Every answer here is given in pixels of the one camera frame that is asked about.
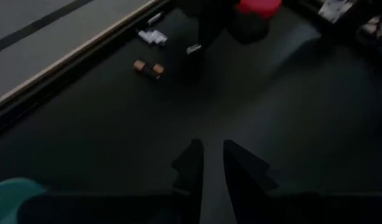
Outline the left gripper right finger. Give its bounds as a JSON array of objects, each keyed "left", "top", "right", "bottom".
[{"left": 223, "top": 139, "right": 279, "bottom": 224}]

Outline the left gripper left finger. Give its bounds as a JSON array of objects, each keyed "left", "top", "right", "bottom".
[{"left": 171, "top": 139, "right": 205, "bottom": 224}]

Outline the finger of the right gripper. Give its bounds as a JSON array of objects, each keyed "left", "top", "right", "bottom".
[{"left": 195, "top": 18, "right": 223, "bottom": 53}]

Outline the red desk lamp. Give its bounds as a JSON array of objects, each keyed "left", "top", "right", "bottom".
[{"left": 236, "top": 0, "right": 282, "bottom": 19}]

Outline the black copper-top battery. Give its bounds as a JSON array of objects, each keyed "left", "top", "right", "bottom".
[
  {"left": 133, "top": 59, "right": 157, "bottom": 80},
  {"left": 149, "top": 63, "right": 165, "bottom": 81}
]

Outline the teal plastic bin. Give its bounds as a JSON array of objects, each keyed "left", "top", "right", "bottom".
[{"left": 0, "top": 177, "right": 47, "bottom": 224}]

